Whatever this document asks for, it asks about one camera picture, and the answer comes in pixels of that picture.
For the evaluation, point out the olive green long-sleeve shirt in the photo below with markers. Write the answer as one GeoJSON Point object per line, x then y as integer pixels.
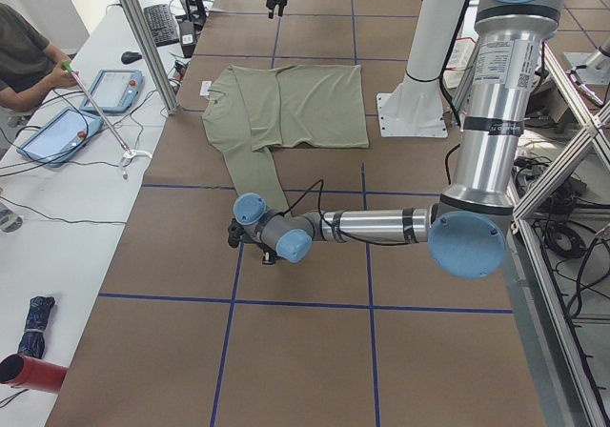
{"type": "Point", "coordinates": [251, 111]}

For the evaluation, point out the white paper hang tag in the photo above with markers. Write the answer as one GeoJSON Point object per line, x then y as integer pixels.
{"type": "Point", "coordinates": [205, 88]}

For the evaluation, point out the black computer keyboard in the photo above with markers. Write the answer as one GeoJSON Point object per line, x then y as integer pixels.
{"type": "Point", "coordinates": [161, 24]}

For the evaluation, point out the black computer mouse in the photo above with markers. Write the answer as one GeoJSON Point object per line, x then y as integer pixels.
{"type": "Point", "coordinates": [129, 57]}

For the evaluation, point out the long metal grabber stick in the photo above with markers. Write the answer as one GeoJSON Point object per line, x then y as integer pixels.
{"type": "Point", "coordinates": [129, 153]}

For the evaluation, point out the far blue teach pendant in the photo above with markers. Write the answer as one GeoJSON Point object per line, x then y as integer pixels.
{"type": "Point", "coordinates": [116, 90]}

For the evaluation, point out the blue teach pendant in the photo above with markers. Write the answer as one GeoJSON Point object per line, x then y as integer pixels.
{"type": "Point", "coordinates": [61, 138]}
{"type": "Point", "coordinates": [116, 90]}

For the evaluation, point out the near blue teach pendant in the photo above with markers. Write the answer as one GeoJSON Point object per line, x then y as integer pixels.
{"type": "Point", "coordinates": [61, 138]}

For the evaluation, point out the folded dark blue umbrella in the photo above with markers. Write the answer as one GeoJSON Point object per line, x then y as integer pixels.
{"type": "Point", "coordinates": [32, 342]}

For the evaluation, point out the seated person in olive shirt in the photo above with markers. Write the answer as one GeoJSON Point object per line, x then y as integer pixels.
{"type": "Point", "coordinates": [31, 65]}

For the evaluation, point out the red cylinder tube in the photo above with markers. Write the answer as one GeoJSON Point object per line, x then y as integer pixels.
{"type": "Point", "coordinates": [28, 372]}

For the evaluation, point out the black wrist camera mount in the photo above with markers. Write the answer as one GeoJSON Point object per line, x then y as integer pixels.
{"type": "Point", "coordinates": [235, 233]}

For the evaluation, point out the aluminium frame post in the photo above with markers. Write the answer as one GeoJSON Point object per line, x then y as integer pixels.
{"type": "Point", "coordinates": [144, 39]}

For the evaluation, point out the white central pedestal column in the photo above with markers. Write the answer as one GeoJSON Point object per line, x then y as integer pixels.
{"type": "Point", "coordinates": [414, 108]}

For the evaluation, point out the aluminium side frame rail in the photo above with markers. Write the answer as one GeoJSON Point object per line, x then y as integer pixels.
{"type": "Point", "coordinates": [589, 137]}

